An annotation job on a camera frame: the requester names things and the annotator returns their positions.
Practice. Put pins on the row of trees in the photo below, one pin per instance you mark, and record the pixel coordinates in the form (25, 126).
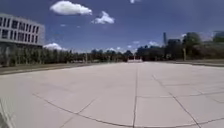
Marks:
(100, 55)

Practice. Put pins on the pale concrete slab plaza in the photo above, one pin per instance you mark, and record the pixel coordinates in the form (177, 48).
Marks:
(133, 93)

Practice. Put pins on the tall dark tower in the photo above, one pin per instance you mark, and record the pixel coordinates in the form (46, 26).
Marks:
(164, 38)

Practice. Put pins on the grass strip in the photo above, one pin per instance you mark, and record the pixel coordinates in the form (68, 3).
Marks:
(206, 62)
(33, 67)

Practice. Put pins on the large white grey building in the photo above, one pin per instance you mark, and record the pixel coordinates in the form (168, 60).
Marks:
(20, 31)

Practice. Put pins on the low pale stone wall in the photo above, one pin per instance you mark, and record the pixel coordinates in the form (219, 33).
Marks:
(134, 60)

